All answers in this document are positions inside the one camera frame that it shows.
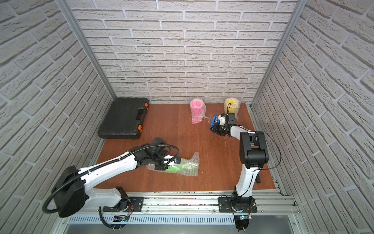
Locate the yellow plastic wine glass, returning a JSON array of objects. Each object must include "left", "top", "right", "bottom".
[{"left": 224, "top": 98, "right": 240, "bottom": 115}]

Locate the green plastic wine glass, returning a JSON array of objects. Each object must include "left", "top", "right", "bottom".
[{"left": 166, "top": 162, "right": 194, "bottom": 175}]

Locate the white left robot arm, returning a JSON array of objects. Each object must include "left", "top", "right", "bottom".
[{"left": 42, "top": 144, "right": 181, "bottom": 217}]

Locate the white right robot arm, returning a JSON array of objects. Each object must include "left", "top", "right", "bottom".
[{"left": 210, "top": 123, "right": 269, "bottom": 198}]

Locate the blue tape dispenser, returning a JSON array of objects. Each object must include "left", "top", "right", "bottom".
[{"left": 210, "top": 116, "right": 220, "bottom": 132}]

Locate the black plastic tool case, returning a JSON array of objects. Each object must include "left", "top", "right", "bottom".
[{"left": 98, "top": 97, "right": 149, "bottom": 139}]

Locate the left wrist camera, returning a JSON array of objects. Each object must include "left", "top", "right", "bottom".
[{"left": 146, "top": 137, "right": 168, "bottom": 155}]

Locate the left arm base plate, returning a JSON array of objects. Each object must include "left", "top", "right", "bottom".
[{"left": 102, "top": 197, "right": 144, "bottom": 212}]

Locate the black handled screwdriver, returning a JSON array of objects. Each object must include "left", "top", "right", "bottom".
[{"left": 255, "top": 175, "right": 261, "bottom": 184}]

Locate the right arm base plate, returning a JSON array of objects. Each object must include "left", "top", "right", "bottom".
[{"left": 218, "top": 196, "right": 258, "bottom": 214}]

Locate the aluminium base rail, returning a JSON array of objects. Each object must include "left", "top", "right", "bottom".
[{"left": 67, "top": 189, "right": 301, "bottom": 225}]

